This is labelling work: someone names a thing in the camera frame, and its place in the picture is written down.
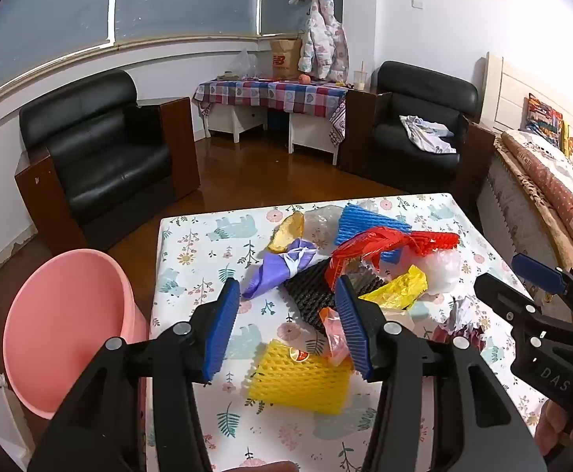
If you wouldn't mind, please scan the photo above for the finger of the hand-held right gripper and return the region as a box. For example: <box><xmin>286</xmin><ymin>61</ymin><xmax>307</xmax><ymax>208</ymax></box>
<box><xmin>474</xmin><ymin>273</ymin><xmax>573</xmax><ymax>355</ymax></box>
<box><xmin>511</xmin><ymin>253</ymin><xmax>573</xmax><ymax>329</ymax></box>

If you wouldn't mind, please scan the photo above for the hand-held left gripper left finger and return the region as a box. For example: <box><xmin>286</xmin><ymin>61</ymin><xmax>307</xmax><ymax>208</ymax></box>
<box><xmin>28</xmin><ymin>278</ymin><xmax>242</xmax><ymax>472</ymax></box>

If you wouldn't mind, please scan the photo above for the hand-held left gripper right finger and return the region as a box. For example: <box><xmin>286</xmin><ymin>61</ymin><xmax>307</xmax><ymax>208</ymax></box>
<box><xmin>334</xmin><ymin>275</ymin><xmax>547</xmax><ymax>472</ymax></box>

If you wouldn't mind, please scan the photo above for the purple face mask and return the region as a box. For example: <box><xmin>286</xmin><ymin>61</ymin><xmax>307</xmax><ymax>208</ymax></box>
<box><xmin>241</xmin><ymin>237</ymin><xmax>319</xmax><ymax>300</ymax></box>

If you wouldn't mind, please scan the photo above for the blue foam net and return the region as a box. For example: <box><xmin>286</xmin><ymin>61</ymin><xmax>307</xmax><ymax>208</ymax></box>
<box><xmin>334</xmin><ymin>204</ymin><xmax>412</xmax><ymax>264</ymax></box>

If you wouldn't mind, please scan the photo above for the pink plastic basin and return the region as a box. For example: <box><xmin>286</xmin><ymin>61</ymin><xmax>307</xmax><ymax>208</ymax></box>
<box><xmin>2</xmin><ymin>249</ymin><xmax>149</xmax><ymax>420</ymax></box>

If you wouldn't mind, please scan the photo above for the person's right hand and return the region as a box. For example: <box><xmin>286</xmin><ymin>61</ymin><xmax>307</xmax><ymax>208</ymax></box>
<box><xmin>534</xmin><ymin>396</ymin><xmax>573</xmax><ymax>458</ymax></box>

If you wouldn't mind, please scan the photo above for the orange plastic bag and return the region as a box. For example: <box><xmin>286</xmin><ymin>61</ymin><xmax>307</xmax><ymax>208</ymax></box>
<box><xmin>318</xmin><ymin>307</ymin><xmax>353</xmax><ymax>367</ymax></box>

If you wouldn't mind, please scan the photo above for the crumpled paper wrapper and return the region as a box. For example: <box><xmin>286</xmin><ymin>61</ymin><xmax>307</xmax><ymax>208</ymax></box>
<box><xmin>434</xmin><ymin>297</ymin><xmax>486</xmax><ymax>355</ymax></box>

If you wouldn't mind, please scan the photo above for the black foam net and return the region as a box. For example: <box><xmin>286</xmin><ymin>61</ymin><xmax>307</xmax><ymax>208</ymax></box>
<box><xmin>284</xmin><ymin>258</ymin><xmax>388</xmax><ymax>332</ymax></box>

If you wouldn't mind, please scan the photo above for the yellow plastic bag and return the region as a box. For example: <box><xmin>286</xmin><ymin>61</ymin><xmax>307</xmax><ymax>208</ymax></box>
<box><xmin>360</xmin><ymin>264</ymin><xmax>429</xmax><ymax>310</ymax></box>

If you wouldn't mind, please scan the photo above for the white plastic wrap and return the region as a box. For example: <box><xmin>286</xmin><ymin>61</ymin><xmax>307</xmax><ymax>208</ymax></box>
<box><xmin>414</xmin><ymin>250</ymin><xmax>463</xmax><ymax>301</ymax></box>

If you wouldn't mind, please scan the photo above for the floral tablecloth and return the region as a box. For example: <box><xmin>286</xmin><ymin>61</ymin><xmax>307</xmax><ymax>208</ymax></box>
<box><xmin>144</xmin><ymin>193</ymin><xmax>550</xmax><ymax>472</ymax></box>

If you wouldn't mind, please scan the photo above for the white bed mattress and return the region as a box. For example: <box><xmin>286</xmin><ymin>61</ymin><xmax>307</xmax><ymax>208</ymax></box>
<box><xmin>478</xmin><ymin>162</ymin><xmax>562</xmax><ymax>276</ymax></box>

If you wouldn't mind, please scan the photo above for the yellow foam net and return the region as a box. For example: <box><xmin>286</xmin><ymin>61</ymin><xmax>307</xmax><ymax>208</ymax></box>
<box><xmin>248</xmin><ymin>339</ymin><xmax>353</xmax><ymax>415</ymax></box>

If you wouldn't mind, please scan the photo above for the red plastic bag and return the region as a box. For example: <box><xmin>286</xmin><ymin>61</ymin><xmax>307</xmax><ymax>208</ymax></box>
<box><xmin>324</xmin><ymin>227</ymin><xmax>415</xmax><ymax>281</ymax></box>

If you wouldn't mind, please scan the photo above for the brown patterned blanket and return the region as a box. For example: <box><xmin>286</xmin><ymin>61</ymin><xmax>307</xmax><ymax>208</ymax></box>
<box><xmin>493</xmin><ymin>130</ymin><xmax>573</xmax><ymax>276</ymax></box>

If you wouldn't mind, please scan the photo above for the red foam net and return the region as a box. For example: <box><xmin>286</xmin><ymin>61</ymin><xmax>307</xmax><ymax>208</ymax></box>
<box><xmin>407</xmin><ymin>231</ymin><xmax>460</xmax><ymax>256</ymax></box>

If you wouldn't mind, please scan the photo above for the crumpled clear plastic bag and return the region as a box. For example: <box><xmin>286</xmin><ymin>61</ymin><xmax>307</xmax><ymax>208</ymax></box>
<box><xmin>303</xmin><ymin>205</ymin><xmax>346</xmax><ymax>251</ymax></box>

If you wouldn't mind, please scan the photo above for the orange peel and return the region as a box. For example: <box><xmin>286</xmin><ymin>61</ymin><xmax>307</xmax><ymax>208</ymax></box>
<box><xmin>269</xmin><ymin>211</ymin><xmax>306</xmax><ymax>253</ymax></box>

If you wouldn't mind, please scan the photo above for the colourful striped pillow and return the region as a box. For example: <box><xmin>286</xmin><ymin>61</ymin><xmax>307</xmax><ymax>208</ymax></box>
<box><xmin>525</xmin><ymin>93</ymin><xmax>565</xmax><ymax>151</ymax></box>

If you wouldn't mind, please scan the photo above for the patterned white cloth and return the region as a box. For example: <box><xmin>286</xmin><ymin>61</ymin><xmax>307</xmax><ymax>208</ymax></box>
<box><xmin>398</xmin><ymin>115</ymin><xmax>457</xmax><ymax>154</ymax></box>

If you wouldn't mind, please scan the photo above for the cream bed headboard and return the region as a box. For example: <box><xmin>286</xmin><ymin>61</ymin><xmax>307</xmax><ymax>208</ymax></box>
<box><xmin>478</xmin><ymin>52</ymin><xmax>533</xmax><ymax>131</ymax></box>

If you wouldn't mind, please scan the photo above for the black leather armchair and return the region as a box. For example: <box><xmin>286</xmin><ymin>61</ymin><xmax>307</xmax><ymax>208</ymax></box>
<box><xmin>15</xmin><ymin>70</ymin><xmax>201</xmax><ymax>254</ymax></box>
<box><xmin>338</xmin><ymin>61</ymin><xmax>496</xmax><ymax>202</ymax></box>

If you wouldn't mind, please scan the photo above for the checkered tablecloth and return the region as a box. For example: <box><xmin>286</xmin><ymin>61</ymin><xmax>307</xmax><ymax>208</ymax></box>
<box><xmin>192</xmin><ymin>79</ymin><xmax>353</xmax><ymax>148</ymax></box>

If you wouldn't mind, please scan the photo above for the clear plastic bag on desk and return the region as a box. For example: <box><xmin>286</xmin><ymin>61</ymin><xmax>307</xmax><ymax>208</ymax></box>
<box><xmin>226</xmin><ymin>49</ymin><xmax>258</xmax><ymax>79</ymax></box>

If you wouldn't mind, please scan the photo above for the cardboard box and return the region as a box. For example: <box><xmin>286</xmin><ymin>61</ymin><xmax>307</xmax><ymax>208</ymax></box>
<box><xmin>269</xmin><ymin>38</ymin><xmax>303</xmax><ymax>80</ymax></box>

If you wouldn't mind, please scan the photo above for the patterned puffer jacket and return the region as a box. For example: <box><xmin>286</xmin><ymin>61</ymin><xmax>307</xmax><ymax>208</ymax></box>
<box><xmin>297</xmin><ymin>0</ymin><xmax>350</xmax><ymax>79</ymax></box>

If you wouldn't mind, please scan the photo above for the large bay window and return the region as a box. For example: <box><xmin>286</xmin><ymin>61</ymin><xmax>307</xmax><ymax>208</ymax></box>
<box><xmin>0</xmin><ymin>0</ymin><xmax>311</xmax><ymax>109</ymax></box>

